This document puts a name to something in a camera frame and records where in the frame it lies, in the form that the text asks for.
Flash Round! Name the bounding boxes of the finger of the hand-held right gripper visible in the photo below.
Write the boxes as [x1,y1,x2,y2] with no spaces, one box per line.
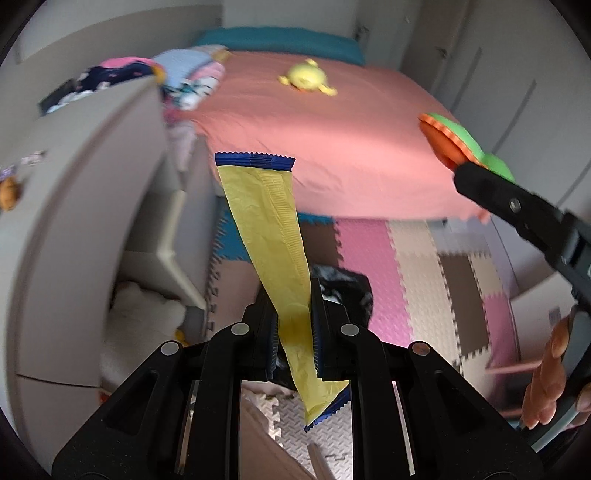
[455,161,566,266]

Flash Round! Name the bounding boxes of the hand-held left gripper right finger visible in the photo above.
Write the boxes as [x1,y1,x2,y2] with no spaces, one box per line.
[310,278,541,480]

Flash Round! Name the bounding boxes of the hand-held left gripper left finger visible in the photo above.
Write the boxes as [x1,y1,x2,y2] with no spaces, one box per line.
[52,291,280,480]

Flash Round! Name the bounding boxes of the black trash bag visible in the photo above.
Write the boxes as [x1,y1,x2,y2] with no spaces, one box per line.
[272,265,374,393]

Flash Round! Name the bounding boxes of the orange and green toy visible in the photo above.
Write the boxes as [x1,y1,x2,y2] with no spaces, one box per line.
[418,112,515,183]

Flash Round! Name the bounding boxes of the yellow snack wrapper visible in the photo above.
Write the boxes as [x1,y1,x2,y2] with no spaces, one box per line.
[215,152,351,432]

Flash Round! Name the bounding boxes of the person's right hand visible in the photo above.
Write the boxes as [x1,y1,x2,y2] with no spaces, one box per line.
[522,318,581,430]

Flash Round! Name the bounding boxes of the colourful foam puzzle mat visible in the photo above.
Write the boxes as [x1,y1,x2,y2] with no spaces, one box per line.
[205,213,525,480]

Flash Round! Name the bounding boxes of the white plush toy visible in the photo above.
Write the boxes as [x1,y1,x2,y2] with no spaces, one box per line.
[102,281,186,393]

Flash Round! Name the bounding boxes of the white wardrobe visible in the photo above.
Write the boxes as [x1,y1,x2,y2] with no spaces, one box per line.
[360,0,591,217]

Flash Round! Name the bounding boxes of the bed with pink sheet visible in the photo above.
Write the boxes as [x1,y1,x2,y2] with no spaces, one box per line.
[191,48,492,224]

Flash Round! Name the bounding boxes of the yellow plush toy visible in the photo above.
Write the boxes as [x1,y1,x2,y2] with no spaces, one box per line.
[278,59,338,97]

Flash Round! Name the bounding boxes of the white desk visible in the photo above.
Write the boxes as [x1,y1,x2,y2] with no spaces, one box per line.
[0,76,218,462]

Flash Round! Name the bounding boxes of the teal pillow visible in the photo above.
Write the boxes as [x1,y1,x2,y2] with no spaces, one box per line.
[191,27,365,65]

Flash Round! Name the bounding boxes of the light blue folded clothes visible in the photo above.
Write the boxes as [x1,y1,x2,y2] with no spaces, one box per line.
[154,45,228,110]

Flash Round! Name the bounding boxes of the small brown toy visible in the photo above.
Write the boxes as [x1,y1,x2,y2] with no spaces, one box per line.
[0,178,21,212]

